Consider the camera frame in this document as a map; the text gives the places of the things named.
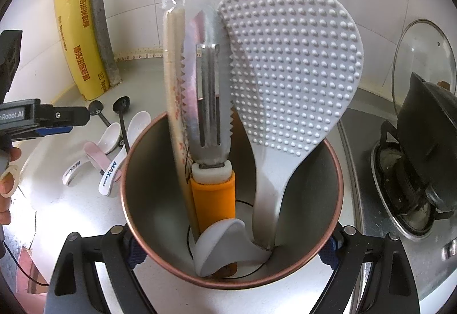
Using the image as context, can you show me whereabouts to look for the pair of chopsticks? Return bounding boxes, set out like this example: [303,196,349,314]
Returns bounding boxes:
[157,0,202,239]

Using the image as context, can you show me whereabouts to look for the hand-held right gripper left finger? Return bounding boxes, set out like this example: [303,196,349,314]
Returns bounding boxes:
[45,225,158,314]

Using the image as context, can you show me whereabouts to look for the pink metal utensil holder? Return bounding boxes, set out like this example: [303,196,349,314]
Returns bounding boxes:
[120,112,345,289]

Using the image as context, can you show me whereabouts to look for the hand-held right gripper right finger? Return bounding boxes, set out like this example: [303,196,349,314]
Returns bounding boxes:
[309,225,420,314]

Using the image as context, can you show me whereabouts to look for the orange handled peeler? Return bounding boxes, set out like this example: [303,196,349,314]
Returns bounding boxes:
[181,9,237,279]

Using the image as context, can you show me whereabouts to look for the yellow cling wrap roll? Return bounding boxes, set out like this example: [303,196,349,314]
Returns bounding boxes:
[53,0,111,102]

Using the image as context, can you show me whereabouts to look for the small black spoon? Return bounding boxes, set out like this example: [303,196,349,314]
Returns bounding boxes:
[88,101,112,128]
[112,96,131,154]

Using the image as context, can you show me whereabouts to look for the black cable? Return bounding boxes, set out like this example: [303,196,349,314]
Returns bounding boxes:
[0,225,49,288]

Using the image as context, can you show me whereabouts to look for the black cooking pot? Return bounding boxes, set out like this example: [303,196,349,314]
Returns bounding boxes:
[396,72,457,213]

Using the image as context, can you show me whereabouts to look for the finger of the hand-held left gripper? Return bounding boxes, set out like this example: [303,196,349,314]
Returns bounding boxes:
[39,104,91,127]
[11,125,74,142]

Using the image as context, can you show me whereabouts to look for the white plastic rice paddle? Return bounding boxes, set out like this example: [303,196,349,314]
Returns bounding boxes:
[217,0,365,251]

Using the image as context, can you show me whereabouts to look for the glass pot lid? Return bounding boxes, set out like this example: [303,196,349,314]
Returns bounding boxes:
[392,19,457,122]

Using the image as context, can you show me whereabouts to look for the plain white ceramic spoon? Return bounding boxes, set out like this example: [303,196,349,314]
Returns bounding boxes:
[195,218,271,278]

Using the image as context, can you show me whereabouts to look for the white ceramic spoon printed handle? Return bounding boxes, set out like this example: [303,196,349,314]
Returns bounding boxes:
[97,111,152,196]
[62,122,123,186]

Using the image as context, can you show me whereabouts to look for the grey vertical pipe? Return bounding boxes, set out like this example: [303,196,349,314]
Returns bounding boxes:
[87,0,122,88]

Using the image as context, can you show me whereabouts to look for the steel gas stove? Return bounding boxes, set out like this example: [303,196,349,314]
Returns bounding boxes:
[337,110,457,302]

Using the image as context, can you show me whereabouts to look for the black burner grate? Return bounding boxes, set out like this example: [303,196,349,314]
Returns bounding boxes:
[371,121,457,229]

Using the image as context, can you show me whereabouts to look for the person's left hand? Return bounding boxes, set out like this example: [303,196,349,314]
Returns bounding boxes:
[0,148,22,225]

